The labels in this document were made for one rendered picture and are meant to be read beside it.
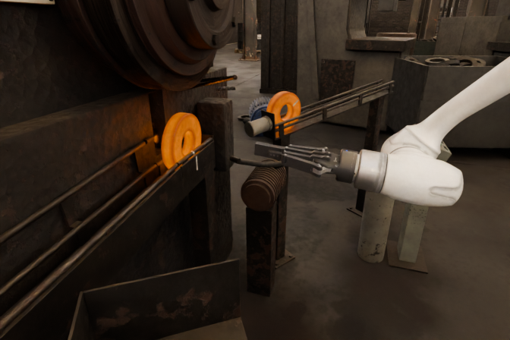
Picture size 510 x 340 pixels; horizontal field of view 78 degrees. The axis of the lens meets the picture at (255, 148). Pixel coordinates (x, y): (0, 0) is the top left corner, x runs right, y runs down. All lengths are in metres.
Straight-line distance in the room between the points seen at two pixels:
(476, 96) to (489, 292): 1.07
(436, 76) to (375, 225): 1.49
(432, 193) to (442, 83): 2.05
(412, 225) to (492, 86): 0.91
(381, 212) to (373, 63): 2.05
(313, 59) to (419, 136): 2.67
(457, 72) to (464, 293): 1.63
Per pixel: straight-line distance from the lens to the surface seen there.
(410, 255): 1.67
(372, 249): 1.59
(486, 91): 0.81
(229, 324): 0.55
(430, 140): 0.86
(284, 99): 1.22
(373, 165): 0.71
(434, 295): 1.59
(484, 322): 1.58
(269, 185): 1.09
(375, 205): 1.47
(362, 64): 3.32
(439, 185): 0.73
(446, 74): 2.74
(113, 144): 0.75
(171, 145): 0.78
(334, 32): 3.38
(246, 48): 9.74
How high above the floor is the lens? 1.03
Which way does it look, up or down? 22 degrees down
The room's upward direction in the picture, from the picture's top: straight up
